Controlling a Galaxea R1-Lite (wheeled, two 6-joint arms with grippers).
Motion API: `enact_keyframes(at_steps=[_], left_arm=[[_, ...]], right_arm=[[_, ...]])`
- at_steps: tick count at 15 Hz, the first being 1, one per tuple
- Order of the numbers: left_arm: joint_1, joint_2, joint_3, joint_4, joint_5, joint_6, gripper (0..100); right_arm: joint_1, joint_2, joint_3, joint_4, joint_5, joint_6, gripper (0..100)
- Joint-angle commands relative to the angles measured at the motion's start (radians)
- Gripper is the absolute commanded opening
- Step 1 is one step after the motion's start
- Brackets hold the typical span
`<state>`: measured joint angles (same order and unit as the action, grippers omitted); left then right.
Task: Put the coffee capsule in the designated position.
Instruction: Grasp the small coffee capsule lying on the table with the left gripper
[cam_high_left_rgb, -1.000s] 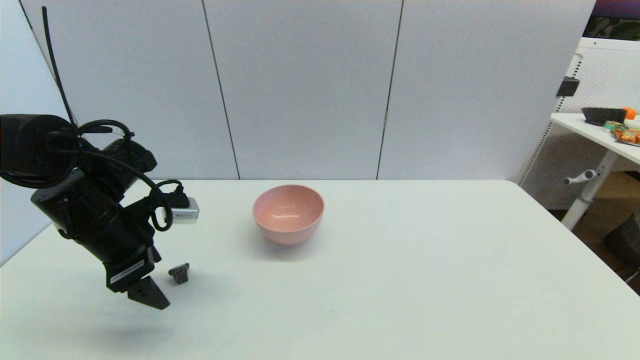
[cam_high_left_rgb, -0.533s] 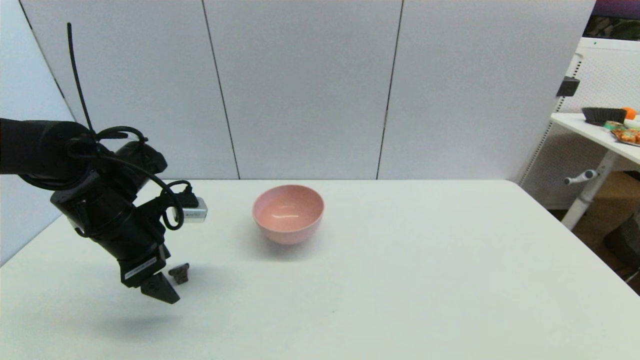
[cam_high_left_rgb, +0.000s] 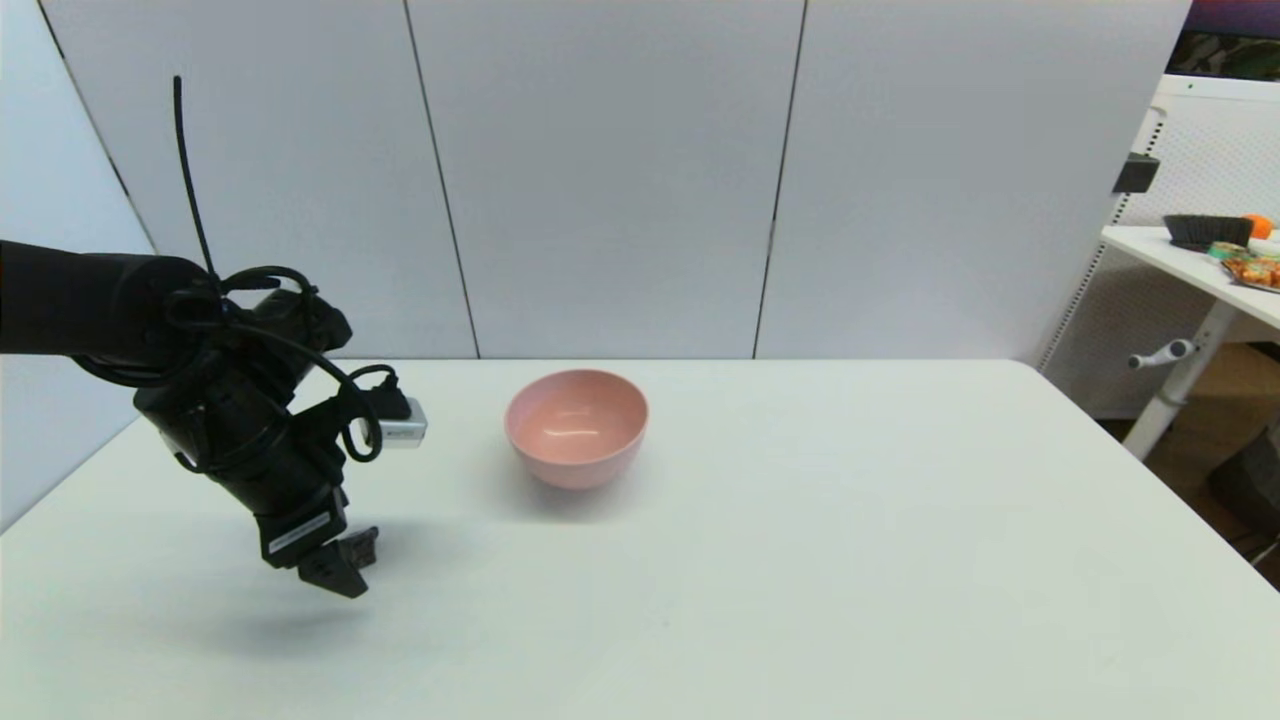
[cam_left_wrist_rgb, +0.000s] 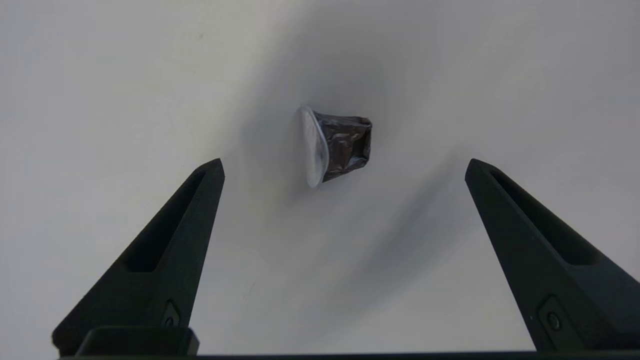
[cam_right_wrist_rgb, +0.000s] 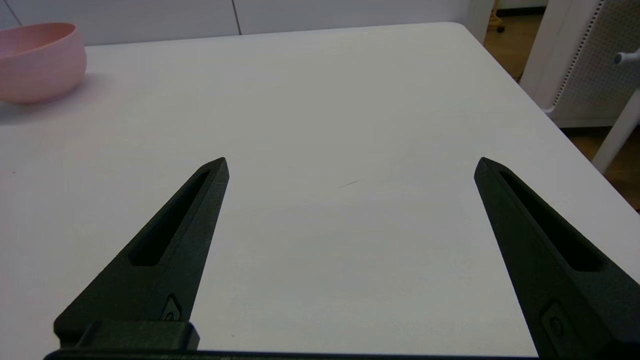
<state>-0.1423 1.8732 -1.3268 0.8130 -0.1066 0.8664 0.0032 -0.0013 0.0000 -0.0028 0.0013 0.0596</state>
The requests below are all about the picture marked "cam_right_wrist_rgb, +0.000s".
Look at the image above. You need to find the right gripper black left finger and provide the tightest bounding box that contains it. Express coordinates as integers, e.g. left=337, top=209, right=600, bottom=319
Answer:
left=53, top=157, right=230, bottom=346

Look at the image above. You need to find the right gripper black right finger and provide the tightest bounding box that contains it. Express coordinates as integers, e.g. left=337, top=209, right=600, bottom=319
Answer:
left=473, top=156, right=640, bottom=359

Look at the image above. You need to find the white height-adjustable desk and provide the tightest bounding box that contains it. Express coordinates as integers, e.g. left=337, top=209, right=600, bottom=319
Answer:
left=592, top=89, right=640, bottom=175

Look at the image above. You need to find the white perforated pegboard panel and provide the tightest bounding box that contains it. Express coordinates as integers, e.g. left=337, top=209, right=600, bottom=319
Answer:
left=520, top=0, right=640, bottom=129

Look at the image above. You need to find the pink plastic bowl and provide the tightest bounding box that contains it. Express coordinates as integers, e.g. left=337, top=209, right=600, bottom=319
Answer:
left=0, top=22, right=88, bottom=105

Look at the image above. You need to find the white desk crank handle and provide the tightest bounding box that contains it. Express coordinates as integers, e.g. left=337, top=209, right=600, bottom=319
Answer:
left=614, top=48, right=640, bottom=66

